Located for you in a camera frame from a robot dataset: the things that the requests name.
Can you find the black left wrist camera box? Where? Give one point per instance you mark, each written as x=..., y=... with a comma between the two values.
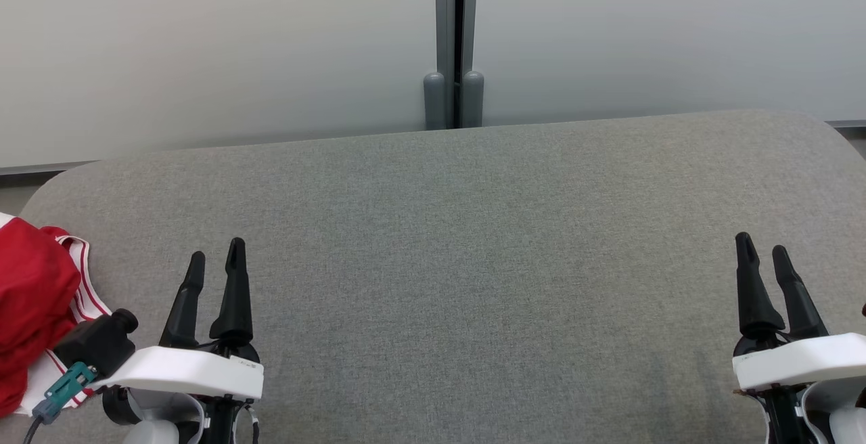
x=98, y=342

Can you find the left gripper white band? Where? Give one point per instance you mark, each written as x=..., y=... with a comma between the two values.
x=189, y=373

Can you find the red basketball jersey striped trim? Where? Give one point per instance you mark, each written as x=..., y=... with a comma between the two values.
x=84, y=295

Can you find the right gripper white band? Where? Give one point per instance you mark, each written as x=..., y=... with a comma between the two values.
x=805, y=363

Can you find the grey metal partition post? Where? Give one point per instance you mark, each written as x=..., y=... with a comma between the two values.
x=443, y=24

